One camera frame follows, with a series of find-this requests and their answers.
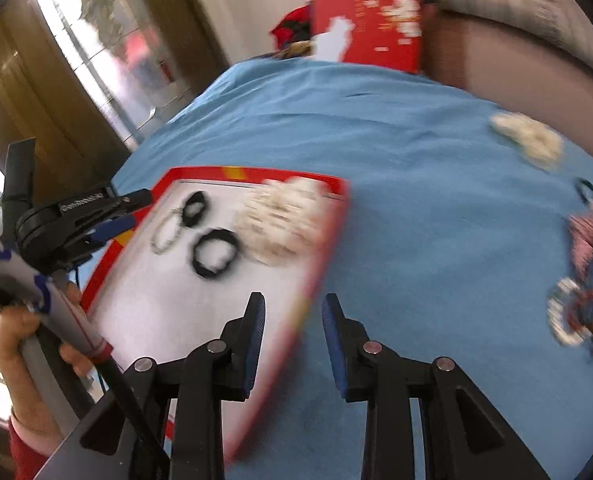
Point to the small black scrunchie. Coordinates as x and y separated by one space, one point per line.
186 205

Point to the red cloth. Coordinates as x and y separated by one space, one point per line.
291 25

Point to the red jewelry tray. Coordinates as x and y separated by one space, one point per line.
151 320

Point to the cream white scrunchie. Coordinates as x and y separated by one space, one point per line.
526 140

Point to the person's left hand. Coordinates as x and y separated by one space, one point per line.
11 340

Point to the blue blanket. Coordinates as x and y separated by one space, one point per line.
416 160

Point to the pink sofa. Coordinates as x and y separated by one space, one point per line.
501 60

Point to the person's left forearm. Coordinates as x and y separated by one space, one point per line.
24 452

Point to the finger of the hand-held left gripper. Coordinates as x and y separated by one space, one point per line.
111 231
134 199

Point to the patterned glass door panel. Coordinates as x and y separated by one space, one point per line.
116 50

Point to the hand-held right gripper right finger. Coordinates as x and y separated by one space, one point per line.
334 347

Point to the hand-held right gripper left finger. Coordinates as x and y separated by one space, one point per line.
255 345

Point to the brown wooden door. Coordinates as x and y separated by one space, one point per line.
36 100

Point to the red flower print box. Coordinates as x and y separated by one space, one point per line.
366 35

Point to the white plush bear scrunchie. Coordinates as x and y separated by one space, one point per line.
281 220

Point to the large black scrunchie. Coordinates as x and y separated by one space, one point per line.
199 260

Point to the red plaid scrunchie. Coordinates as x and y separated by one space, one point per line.
588 240

